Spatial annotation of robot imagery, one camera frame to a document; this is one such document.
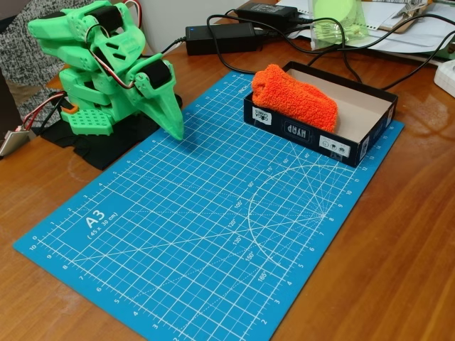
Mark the orange fluffy cloth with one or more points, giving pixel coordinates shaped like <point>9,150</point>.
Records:
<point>295,99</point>

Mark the green 3D-printed robot arm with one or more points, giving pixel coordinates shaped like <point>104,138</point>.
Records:
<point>117,46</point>

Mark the green circuit board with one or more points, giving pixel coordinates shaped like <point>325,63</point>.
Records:
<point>448,51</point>

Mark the black power adapter blue light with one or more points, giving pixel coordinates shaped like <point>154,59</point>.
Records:
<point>224,39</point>

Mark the orange plastic clip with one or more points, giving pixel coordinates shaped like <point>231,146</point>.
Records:
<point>69,109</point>

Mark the blue A3 cutting mat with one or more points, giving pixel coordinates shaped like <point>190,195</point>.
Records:
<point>213,213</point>

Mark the black power adapter white label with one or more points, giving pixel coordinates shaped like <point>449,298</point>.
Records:
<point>266,10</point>

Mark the black cardboard box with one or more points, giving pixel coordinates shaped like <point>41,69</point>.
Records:
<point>302,134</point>

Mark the grey patterned fabric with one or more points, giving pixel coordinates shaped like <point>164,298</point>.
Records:
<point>21,57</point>

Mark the silver controller board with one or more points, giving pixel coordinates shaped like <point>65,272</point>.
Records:
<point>14,140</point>

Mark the clear bag with green item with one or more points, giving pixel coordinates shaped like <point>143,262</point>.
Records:
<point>337,25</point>

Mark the brown clipboard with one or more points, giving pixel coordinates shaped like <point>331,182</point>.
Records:
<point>387,23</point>

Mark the white paper stack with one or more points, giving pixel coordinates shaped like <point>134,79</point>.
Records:
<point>401,44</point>

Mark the silver binder clip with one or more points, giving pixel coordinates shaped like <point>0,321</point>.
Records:
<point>409,10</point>

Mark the white plastic block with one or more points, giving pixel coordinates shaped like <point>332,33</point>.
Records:
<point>446,78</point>

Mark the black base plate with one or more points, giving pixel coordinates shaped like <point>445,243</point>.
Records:
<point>103,151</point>

